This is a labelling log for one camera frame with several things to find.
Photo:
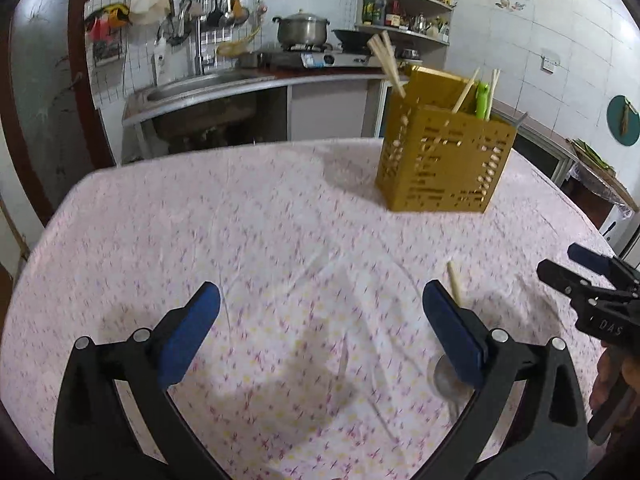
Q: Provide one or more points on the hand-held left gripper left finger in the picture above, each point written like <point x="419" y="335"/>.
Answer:
<point x="192" y="332"/>

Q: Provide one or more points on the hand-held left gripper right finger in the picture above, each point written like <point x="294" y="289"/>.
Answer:
<point x="452" y="332"/>

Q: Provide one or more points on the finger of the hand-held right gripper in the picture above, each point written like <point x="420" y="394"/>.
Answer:
<point x="567" y="280"/>
<point x="595" y="257"/>

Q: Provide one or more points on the pale wooden chopstick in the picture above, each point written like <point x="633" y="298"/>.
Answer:
<point x="497" y="80"/>
<point x="467" y="87"/>
<point x="387" y="42"/>
<point x="454" y="282"/>
<point x="492" y="91"/>
<point x="374" y="49"/>
<point x="380" y="44"/>

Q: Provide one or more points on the metal spoon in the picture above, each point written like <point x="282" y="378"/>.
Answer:
<point x="445" y="382"/>

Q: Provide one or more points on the yellow slotted utensil holder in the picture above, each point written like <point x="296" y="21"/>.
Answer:
<point x="445" y="160"/>

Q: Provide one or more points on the row of hanging kitchen utensils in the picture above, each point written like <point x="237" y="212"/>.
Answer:
<point x="210" y="5"/>

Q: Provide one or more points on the person's right hand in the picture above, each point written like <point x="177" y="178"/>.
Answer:
<point x="604" y="375"/>

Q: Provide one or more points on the side counter with cabinets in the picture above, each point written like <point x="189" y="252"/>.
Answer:
<point x="575" y="160"/>

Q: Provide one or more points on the floral tablecloth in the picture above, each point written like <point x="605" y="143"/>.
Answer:
<point x="250" y="235"/>

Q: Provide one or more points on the green round board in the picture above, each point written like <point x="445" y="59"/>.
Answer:
<point x="617" y="125"/>

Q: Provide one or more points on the steel sink counter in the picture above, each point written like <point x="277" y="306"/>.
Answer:
<point x="200" y="92"/>

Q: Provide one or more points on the kitchen base cabinet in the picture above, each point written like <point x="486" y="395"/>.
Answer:
<point x="330" y="110"/>

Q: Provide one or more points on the brown framed glass door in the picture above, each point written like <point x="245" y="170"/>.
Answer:
<point x="45" y="90"/>

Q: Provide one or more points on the steel faucet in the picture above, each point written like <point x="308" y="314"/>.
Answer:
<point x="198" y="45"/>

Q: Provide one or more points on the white corner shelf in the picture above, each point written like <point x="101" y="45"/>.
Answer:
<point x="405" y="35"/>

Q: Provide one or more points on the gas stove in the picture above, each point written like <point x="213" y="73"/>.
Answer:
<point x="310" y="59"/>

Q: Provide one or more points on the black wok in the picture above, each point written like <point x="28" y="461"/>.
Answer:
<point x="355" y="36"/>

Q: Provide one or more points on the row of bottles and jars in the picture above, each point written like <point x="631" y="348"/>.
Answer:
<point x="395" y="12"/>

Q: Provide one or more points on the red and yellow bag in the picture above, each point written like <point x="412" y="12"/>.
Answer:
<point x="107" y="22"/>

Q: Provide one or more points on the steel cooking pot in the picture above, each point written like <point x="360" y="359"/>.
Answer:
<point x="301" y="30"/>

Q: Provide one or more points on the white plastic bag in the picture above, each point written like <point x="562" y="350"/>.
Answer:
<point x="147" y="2"/>

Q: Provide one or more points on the white wall switch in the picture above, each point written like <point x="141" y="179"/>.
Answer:
<point x="550" y="63"/>

